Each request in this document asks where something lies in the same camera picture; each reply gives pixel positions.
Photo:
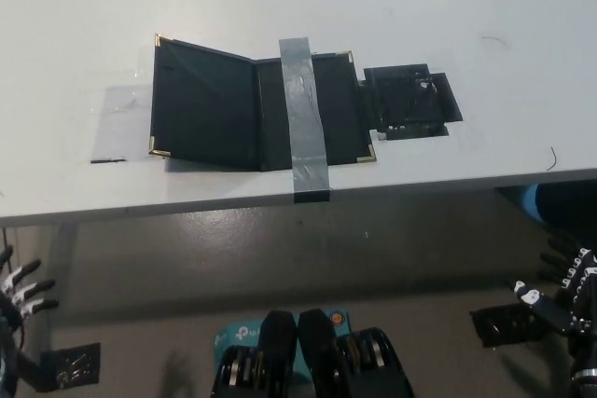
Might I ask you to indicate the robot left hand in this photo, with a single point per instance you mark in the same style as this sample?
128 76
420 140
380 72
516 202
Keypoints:
22 292

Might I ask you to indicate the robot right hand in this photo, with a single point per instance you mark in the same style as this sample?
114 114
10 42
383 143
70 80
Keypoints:
578 305

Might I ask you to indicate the black diary with gold corners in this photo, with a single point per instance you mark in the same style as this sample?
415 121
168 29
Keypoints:
210 113

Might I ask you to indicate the blue object under desk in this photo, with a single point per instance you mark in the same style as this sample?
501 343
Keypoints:
531 202

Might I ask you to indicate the teal box on robot torso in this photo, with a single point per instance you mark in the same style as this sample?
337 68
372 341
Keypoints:
240 333

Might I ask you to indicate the black tape patch on desk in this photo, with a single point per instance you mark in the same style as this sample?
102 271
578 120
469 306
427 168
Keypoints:
410 100

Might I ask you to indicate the black floor tape patch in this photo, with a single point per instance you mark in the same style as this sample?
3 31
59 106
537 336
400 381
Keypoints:
74 367
508 325

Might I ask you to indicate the black slanted bar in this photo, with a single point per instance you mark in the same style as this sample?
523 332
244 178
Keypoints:
32 370

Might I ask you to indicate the clear tape patch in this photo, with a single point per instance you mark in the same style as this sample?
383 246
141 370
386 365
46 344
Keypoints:
123 123

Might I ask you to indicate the grey duct tape strip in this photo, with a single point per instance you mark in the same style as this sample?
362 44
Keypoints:
305 127

